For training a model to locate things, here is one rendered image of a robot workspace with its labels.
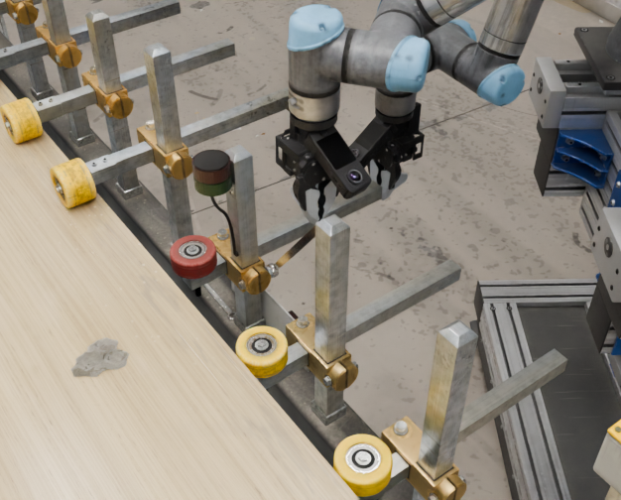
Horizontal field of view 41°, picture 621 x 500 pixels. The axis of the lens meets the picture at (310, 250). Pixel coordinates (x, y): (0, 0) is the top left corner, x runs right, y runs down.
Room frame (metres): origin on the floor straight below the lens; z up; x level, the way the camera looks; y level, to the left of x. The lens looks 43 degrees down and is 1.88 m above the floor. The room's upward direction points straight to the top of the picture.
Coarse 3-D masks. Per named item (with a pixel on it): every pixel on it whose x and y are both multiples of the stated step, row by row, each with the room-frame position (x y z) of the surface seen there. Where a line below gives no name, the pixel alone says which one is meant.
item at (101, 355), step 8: (96, 344) 0.84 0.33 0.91; (104, 344) 0.84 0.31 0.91; (112, 344) 0.85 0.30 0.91; (88, 352) 0.82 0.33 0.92; (96, 352) 0.82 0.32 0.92; (104, 352) 0.83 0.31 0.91; (112, 352) 0.82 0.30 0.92; (120, 352) 0.83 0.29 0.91; (80, 360) 0.81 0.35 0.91; (88, 360) 0.81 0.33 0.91; (96, 360) 0.81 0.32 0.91; (104, 360) 0.81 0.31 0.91; (112, 360) 0.81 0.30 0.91; (120, 360) 0.82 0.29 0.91; (72, 368) 0.79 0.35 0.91; (80, 368) 0.79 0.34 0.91; (88, 368) 0.80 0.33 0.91; (96, 368) 0.80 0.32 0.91; (104, 368) 0.80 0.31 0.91; (112, 368) 0.80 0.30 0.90; (80, 376) 0.79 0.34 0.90; (88, 376) 0.79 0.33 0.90; (96, 376) 0.79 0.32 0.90
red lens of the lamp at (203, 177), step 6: (216, 150) 1.08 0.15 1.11; (228, 156) 1.06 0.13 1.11; (192, 162) 1.04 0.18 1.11; (228, 162) 1.04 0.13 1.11; (192, 168) 1.04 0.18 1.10; (228, 168) 1.04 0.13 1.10; (198, 174) 1.02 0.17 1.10; (204, 174) 1.02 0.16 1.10; (210, 174) 1.02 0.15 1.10; (216, 174) 1.02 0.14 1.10; (222, 174) 1.02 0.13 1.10; (228, 174) 1.03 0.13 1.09; (198, 180) 1.02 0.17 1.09; (204, 180) 1.02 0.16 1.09; (210, 180) 1.02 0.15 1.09; (216, 180) 1.02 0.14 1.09; (222, 180) 1.02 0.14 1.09
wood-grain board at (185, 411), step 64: (0, 128) 1.44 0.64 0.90; (0, 192) 1.23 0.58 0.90; (0, 256) 1.05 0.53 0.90; (64, 256) 1.05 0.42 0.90; (128, 256) 1.05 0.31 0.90; (0, 320) 0.90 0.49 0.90; (64, 320) 0.90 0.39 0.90; (128, 320) 0.90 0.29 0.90; (192, 320) 0.90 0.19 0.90; (0, 384) 0.77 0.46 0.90; (64, 384) 0.77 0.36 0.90; (128, 384) 0.77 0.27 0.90; (192, 384) 0.77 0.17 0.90; (256, 384) 0.77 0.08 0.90; (0, 448) 0.66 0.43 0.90; (64, 448) 0.66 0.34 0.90; (128, 448) 0.66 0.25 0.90; (192, 448) 0.66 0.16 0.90; (256, 448) 0.66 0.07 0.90
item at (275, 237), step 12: (372, 192) 1.28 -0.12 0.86; (336, 204) 1.24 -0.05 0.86; (348, 204) 1.24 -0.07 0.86; (360, 204) 1.26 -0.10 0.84; (300, 216) 1.20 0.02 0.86; (324, 216) 1.21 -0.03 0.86; (276, 228) 1.17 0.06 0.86; (288, 228) 1.17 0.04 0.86; (300, 228) 1.18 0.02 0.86; (264, 240) 1.14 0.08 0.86; (276, 240) 1.14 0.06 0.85; (288, 240) 1.16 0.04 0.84; (216, 252) 1.10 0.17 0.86; (264, 252) 1.13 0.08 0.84; (216, 276) 1.07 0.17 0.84; (192, 288) 1.04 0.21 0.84
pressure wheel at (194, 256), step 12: (180, 240) 1.08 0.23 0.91; (192, 240) 1.09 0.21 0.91; (204, 240) 1.08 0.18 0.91; (180, 252) 1.06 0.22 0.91; (192, 252) 1.05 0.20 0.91; (204, 252) 1.06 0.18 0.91; (180, 264) 1.03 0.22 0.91; (192, 264) 1.02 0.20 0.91; (204, 264) 1.03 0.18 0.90; (216, 264) 1.06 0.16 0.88; (180, 276) 1.03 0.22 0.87; (192, 276) 1.02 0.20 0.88; (204, 276) 1.03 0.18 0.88
